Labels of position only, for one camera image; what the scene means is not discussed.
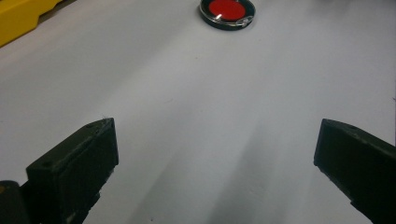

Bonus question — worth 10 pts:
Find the yellow plastic box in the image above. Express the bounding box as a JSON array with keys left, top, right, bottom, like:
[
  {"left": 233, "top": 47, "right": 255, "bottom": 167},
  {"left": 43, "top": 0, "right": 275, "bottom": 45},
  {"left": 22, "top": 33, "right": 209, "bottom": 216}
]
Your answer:
[{"left": 0, "top": 0, "right": 64, "bottom": 49}]

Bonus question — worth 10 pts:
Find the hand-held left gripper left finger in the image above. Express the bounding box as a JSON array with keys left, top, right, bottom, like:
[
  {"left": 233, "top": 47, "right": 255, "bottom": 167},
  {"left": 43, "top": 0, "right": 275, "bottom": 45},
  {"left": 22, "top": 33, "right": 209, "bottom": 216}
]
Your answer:
[{"left": 20, "top": 117, "right": 120, "bottom": 224}]

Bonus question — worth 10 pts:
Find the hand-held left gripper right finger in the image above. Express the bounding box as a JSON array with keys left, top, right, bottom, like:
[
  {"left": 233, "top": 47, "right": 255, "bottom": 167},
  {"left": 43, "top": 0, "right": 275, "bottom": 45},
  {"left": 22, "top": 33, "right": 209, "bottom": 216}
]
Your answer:
[{"left": 313, "top": 118, "right": 396, "bottom": 224}]

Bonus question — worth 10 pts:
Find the round black red compact case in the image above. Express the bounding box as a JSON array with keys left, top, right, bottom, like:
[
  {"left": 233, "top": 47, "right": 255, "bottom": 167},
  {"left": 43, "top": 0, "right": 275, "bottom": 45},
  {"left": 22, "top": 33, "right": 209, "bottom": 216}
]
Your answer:
[{"left": 198, "top": 0, "right": 257, "bottom": 32}]

